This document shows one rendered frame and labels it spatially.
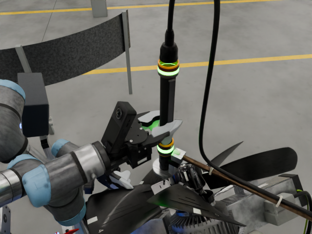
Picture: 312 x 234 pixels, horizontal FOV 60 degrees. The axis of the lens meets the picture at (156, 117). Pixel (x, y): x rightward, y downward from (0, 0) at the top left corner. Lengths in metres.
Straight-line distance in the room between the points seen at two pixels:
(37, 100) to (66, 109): 1.85
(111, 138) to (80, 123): 2.34
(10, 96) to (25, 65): 1.50
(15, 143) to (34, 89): 0.53
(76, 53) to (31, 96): 1.25
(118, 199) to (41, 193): 0.41
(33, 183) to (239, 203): 0.69
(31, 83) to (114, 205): 0.73
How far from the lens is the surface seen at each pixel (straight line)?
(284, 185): 1.12
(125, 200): 0.93
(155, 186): 0.94
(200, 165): 0.71
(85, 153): 0.58
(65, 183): 0.57
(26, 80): 1.41
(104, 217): 0.92
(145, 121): 0.64
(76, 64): 2.54
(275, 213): 1.03
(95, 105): 3.09
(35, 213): 2.42
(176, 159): 0.72
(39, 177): 0.58
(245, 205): 1.03
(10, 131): 0.85
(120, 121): 0.56
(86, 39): 2.48
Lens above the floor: 2.00
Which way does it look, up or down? 44 degrees down
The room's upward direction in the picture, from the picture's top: straight up
